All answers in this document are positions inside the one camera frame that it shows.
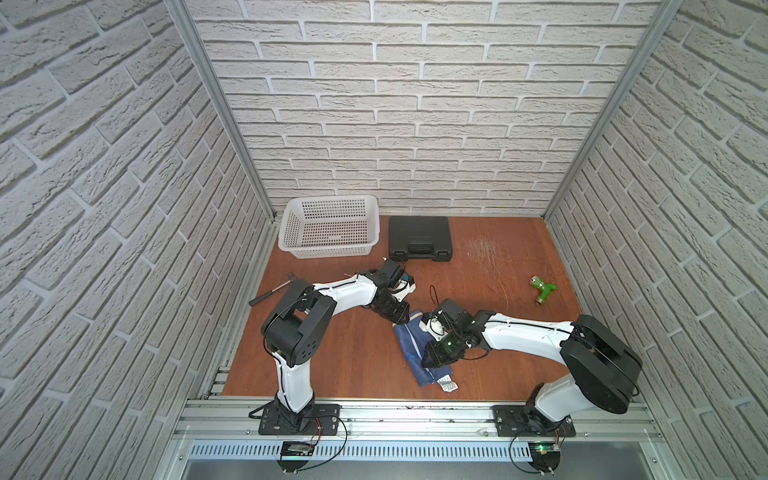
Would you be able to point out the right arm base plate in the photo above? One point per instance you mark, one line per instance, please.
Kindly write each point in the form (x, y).
(518, 420)

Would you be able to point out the left controller box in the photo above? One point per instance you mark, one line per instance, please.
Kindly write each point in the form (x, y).
(294, 455)

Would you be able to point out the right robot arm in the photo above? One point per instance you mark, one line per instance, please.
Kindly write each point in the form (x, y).
(602, 370)

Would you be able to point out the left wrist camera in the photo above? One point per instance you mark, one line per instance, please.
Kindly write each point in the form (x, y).
(404, 287)

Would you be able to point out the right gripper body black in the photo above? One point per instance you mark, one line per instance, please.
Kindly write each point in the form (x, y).
(445, 350)

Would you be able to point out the green toy drill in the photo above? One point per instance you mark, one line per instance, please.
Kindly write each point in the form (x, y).
(544, 289)

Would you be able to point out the blue plaid pillowcase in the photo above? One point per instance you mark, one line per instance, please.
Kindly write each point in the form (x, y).
(412, 341)

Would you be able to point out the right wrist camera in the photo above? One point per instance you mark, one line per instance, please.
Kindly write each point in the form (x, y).
(446, 318)

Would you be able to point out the white care label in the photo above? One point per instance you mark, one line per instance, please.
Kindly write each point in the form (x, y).
(447, 384)

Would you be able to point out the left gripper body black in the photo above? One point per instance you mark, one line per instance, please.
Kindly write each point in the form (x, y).
(391, 305)

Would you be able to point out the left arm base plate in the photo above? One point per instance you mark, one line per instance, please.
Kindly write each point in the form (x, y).
(276, 419)

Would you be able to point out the steel claw hammer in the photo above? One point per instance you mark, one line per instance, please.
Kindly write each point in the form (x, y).
(260, 298)

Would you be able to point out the aluminium mounting rail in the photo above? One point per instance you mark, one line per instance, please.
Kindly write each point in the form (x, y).
(224, 417)

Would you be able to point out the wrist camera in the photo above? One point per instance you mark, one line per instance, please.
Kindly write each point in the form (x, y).
(446, 318)
(404, 287)

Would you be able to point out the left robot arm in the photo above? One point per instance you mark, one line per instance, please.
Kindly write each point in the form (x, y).
(294, 330)

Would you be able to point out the black plastic tool case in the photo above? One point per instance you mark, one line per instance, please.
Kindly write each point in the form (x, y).
(419, 238)

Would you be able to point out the right controller box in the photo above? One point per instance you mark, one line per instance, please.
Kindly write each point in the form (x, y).
(545, 457)

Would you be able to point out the controller box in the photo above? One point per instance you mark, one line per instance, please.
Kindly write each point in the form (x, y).
(545, 457)
(294, 455)

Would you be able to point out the white plastic basket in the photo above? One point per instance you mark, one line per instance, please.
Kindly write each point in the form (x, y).
(330, 226)

